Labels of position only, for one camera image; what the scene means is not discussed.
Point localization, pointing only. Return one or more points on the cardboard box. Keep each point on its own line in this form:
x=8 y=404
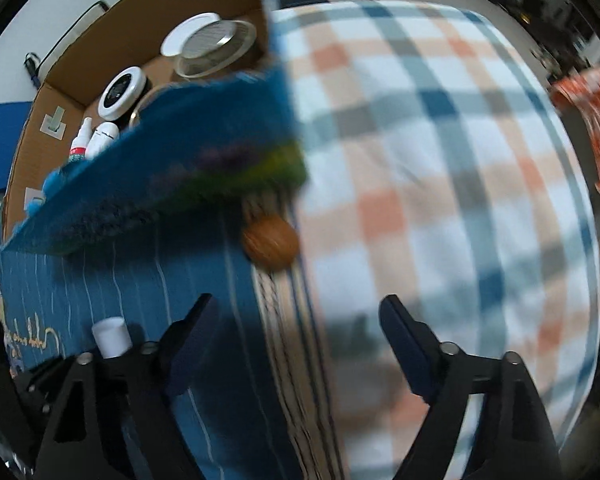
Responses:
x=180 y=125

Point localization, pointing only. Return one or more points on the metal strainer cup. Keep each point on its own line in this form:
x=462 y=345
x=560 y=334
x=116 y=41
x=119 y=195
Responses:
x=215 y=46

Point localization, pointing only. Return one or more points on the gold round tin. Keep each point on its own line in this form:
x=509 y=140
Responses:
x=135 y=118

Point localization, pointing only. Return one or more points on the small white cylinder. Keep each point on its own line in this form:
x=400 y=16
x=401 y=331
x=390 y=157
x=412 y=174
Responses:
x=111 y=337

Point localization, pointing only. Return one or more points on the brown walnut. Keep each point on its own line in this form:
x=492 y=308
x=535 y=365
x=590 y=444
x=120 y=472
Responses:
x=271 y=245

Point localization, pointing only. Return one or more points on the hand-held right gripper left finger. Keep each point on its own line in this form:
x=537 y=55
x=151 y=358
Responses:
x=195 y=345

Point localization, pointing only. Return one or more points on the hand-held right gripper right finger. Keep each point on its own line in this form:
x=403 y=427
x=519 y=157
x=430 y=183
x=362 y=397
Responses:
x=410 y=350

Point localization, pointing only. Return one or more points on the black exercise machine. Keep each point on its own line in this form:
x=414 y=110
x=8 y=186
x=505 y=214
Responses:
x=540 y=5

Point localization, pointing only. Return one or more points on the plaid blanket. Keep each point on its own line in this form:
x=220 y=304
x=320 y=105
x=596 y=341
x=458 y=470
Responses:
x=430 y=160

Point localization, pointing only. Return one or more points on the white rounded earbud case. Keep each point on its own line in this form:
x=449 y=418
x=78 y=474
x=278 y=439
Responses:
x=102 y=140

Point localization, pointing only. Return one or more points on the white round jar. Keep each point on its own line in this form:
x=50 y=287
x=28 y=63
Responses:
x=185 y=32

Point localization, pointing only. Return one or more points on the black and white round device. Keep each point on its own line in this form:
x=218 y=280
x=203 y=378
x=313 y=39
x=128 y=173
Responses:
x=122 y=89

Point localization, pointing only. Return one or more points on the white spray bottle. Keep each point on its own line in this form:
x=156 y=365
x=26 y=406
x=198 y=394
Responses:
x=80 y=142

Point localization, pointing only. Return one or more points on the orange patterned towel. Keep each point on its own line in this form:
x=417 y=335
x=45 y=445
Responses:
x=590 y=120

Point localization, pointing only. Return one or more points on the white quilted chair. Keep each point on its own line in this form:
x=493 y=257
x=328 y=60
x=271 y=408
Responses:
x=77 y=20

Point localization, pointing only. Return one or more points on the blue foam mat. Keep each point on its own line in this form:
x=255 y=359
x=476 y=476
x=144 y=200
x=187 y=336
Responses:
x=5 y=145

